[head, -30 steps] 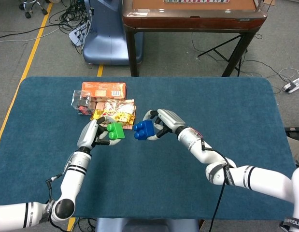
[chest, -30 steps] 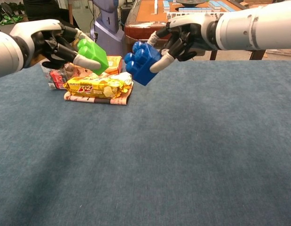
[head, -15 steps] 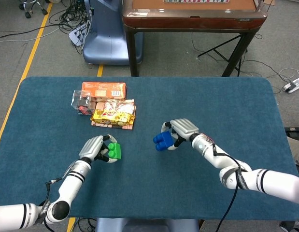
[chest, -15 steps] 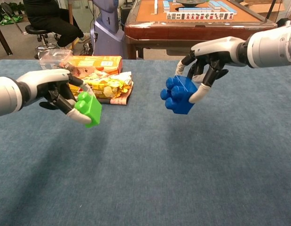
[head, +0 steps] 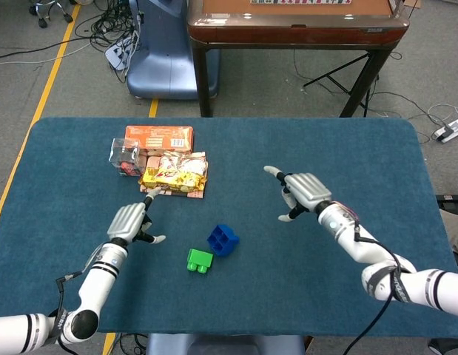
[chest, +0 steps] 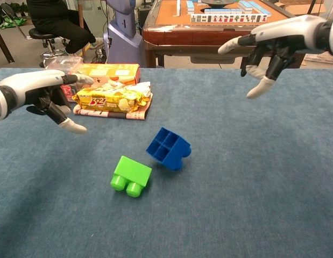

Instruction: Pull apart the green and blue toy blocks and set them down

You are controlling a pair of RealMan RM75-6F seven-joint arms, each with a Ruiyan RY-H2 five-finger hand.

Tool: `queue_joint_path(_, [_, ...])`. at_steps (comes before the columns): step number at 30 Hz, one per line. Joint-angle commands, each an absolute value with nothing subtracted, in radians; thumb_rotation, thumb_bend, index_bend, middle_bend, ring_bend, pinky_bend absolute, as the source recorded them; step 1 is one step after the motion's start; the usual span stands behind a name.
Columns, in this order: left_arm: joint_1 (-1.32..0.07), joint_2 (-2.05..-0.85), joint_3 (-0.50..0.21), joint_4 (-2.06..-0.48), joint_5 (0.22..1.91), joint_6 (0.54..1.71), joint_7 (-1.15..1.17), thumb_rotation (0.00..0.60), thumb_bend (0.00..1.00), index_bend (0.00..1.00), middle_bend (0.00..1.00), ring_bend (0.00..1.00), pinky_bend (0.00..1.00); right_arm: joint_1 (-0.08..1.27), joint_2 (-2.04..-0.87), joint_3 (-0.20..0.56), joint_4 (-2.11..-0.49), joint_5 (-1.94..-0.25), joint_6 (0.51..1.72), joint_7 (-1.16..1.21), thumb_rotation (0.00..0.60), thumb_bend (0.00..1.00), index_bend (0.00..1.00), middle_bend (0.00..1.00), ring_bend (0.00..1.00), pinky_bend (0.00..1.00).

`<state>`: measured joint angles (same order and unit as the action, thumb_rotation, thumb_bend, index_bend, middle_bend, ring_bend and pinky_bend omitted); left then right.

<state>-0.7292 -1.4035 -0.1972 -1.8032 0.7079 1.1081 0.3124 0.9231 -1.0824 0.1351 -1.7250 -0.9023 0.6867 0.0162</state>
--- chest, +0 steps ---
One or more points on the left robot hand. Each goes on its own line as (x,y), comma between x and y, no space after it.
(37,86)

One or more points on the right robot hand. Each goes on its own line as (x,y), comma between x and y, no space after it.
(298,32)

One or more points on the green toy block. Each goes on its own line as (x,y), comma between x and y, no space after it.
(134,169)

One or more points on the blue toy block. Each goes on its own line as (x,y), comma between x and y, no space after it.
(171,156)

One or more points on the clear plastic box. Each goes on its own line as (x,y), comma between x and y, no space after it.
(64,62)

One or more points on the white plastic basket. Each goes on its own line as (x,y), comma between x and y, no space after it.
(322,59)

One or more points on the black round stool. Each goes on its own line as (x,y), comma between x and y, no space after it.
(45,33)

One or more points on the person in black clothes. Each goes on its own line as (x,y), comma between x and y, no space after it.
(61,21)

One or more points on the mahjong tile row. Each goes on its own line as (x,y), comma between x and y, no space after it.
(228,18)

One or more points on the yellow biscuit packet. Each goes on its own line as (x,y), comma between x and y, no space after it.
(109,99)

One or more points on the orange snack box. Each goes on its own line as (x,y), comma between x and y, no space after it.
(115,71)

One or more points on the brown mahjong table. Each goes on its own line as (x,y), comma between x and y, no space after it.
(195,37)

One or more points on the blue felt table cover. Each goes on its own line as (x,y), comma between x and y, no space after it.
(236,161)

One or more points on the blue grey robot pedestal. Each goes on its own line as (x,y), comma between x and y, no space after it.
(123,40)

